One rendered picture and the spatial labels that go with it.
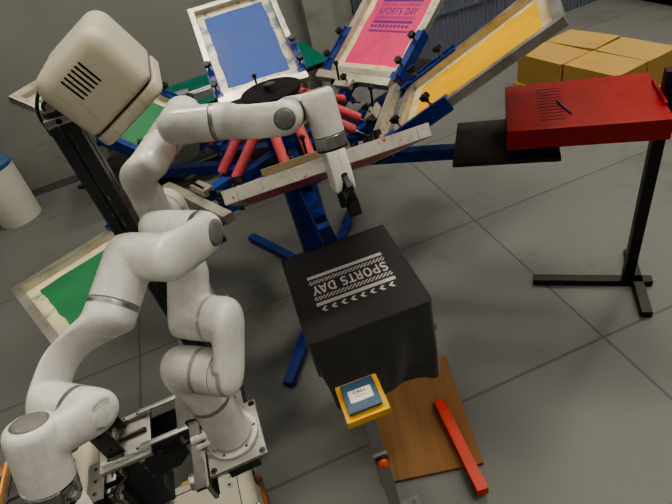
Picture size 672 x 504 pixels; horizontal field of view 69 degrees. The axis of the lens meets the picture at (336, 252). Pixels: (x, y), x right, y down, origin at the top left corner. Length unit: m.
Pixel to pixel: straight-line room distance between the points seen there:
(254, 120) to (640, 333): 2.32
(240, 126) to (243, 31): 2.54
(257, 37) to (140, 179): 2.44
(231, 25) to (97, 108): 2.80
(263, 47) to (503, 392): 2.53
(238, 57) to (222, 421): 2.69
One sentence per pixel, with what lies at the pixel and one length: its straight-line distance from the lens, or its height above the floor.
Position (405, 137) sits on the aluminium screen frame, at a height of 1.53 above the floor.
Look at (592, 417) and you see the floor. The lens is 2.57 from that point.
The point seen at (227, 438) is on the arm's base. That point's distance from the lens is 1.21.
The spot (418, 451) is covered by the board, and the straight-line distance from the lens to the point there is 2.42.
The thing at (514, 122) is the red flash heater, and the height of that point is 1.11.
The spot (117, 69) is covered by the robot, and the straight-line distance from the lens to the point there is 0.90.
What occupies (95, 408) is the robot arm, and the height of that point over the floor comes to 1.60.
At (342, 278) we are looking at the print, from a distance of 1.82.
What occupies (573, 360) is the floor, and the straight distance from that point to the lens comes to 2.74.
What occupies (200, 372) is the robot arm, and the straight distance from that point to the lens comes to 1.02.
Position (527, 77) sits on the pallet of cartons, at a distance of 5.10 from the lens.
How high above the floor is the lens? 2.15
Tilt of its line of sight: 38 degrees down
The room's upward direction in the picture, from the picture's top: 16 degrees counter-clockwise
